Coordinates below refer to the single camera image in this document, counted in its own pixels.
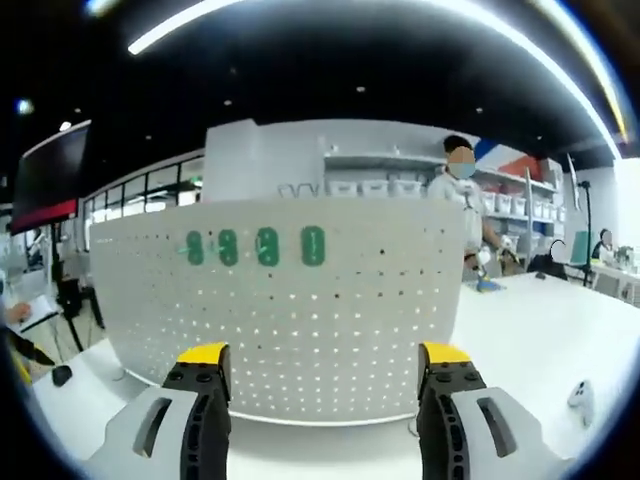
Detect long ceiling light strip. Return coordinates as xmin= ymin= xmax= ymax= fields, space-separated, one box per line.
xmin=127 ymin=0 xmax=624 ymax=161
xmin=529 ymin=0 xmax=629 ymax=144

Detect black monitor screen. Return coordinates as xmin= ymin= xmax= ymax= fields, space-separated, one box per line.
xmin=10 ymin=119 xmax=93 ymax=235

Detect green chair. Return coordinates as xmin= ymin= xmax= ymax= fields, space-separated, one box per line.
xmin=569 ymin=230 xmax=591 ymax=266

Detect grey metal shelf rack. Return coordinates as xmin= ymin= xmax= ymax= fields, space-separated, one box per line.
xmin=322 ymin=144 xmax=566 ymax=236

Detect white paper pad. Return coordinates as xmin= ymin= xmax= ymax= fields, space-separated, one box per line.
xmin=19 ymin=294 xmax=62 ymax=334

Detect black monitor stand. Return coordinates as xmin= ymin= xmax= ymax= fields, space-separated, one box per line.
xmin=47 ymin=224 xmax=84 ymax=354

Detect green hook assembly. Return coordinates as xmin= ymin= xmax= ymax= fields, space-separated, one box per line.
xmin=217 ymin=228 xmax=240 ymax=266
xmin=183 ymin=229 xmax=205 ymax=266
xmin=299 ymin=224 xmax=327 ymax=269
xmin=255 ymin=225 xmax=280 ymax=267

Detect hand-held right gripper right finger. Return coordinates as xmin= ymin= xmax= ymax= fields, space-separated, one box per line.
xmin=416 ymin=341 xmax=576 ymax=480

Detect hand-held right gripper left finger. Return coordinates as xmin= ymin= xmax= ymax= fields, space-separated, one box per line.
xmin=82 ymin=342 xmax=232 ymax=480

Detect white handheld controller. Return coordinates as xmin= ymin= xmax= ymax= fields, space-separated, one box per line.
xmin=567 ymin=380 xmax=596 ymax=426

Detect black tripod stand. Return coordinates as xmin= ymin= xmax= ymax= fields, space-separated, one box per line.
xmin=567 ymin=152 xmax=601 ymax=289

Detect glass partition windows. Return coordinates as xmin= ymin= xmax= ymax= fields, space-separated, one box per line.
xmin=82 ymin=154 xmax=206 ymax=224

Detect row of white bins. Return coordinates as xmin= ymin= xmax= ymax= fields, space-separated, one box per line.
xmin=482 ymin=192 xmax=564 ymax=222

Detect white perforated mounting plate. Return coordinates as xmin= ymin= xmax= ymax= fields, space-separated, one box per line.
xmin=88 ymin=197 xmax=466 ymax=426

